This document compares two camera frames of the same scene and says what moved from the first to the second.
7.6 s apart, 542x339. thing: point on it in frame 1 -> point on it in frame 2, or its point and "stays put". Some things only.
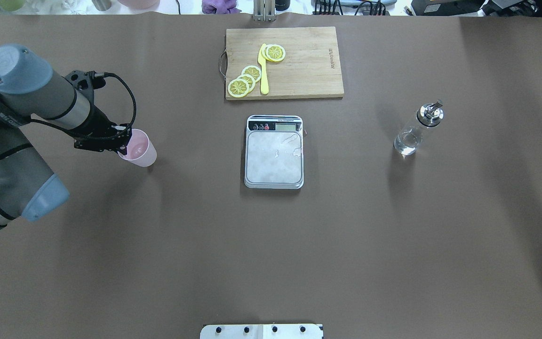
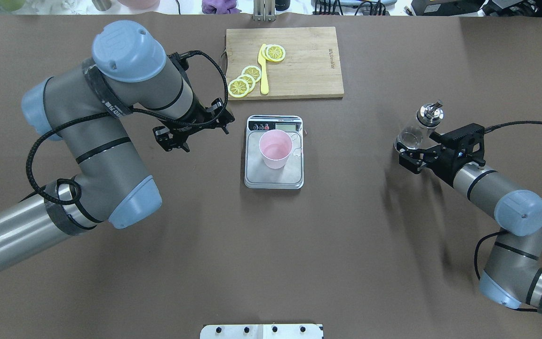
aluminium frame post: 264,10 stays put
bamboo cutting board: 310,68 stays put
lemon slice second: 250,80 stays put
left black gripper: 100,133 -> 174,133
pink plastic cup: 140,149 -> 275,145
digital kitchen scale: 274,152 stays put
